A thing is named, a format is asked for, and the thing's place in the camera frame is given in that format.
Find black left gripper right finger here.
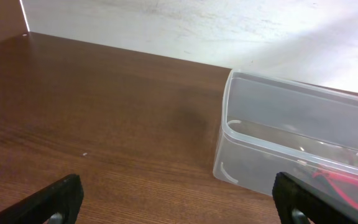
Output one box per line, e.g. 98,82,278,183
272,172,357,224

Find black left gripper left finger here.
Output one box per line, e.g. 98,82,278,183
0,174,84,224

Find red handled cutting pliers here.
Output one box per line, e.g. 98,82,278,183
311,169,358,210

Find clear plastic container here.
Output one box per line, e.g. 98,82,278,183
213,70,358,196

